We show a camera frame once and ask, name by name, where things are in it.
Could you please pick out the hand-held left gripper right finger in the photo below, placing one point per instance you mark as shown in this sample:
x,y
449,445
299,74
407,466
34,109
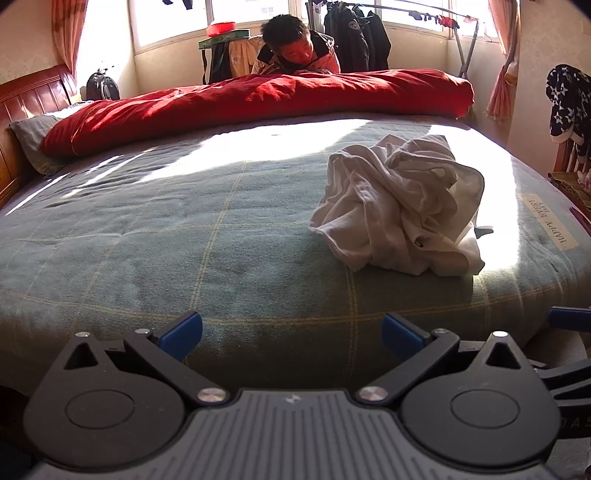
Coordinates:
x,y
401,337

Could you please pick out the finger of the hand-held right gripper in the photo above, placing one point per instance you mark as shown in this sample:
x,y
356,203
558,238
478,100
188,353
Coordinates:
x,y
570,317
570,378

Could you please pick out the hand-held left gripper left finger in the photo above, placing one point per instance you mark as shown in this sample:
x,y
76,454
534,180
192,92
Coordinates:
x,y
182,334

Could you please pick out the white printed t-shirt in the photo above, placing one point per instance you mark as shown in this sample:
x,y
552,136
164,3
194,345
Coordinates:
x,y
397,207

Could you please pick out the metal clothes drying rack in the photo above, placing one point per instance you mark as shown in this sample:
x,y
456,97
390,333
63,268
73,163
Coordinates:
x,y
468,55

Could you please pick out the green plaid bed sheet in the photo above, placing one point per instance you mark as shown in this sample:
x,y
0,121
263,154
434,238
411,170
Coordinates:
x,y
184,240

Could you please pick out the dark star print cloth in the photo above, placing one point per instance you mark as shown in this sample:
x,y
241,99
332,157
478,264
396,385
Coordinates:
x,y
570,101

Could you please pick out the red quilt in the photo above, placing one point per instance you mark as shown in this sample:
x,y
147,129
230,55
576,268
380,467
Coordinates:
x,y
231,101

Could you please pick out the grey pillow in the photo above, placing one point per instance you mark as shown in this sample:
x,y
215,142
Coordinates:
x,y
32,138

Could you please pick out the pink curtain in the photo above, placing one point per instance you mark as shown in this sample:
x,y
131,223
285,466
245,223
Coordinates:
x,y
503,78
67,32

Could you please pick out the black round bag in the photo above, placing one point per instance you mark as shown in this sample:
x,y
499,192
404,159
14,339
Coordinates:
x,y
102,87

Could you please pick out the wooden headboard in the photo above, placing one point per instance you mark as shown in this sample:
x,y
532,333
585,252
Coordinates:
x,y
27,99

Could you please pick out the beige hanging cloth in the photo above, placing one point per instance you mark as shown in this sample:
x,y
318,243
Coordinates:
x,y
242,57

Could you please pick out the dark hanging jacket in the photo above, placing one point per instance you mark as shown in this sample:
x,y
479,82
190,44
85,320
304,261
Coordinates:
x,y
379,41

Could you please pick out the green folding table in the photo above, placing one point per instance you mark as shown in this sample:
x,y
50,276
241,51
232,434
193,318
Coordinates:
x,y
231,38

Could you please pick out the black jacket with badge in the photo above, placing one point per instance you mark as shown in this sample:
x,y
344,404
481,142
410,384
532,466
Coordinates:
x,y
346,37

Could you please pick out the red basin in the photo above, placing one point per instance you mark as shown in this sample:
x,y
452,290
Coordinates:
x,y
220,30

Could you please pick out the bay window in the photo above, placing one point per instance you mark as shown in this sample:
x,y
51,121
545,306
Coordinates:
x,y
166,23

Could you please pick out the small hanging socks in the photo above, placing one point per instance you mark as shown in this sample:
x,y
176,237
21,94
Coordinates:
x,y
445,21

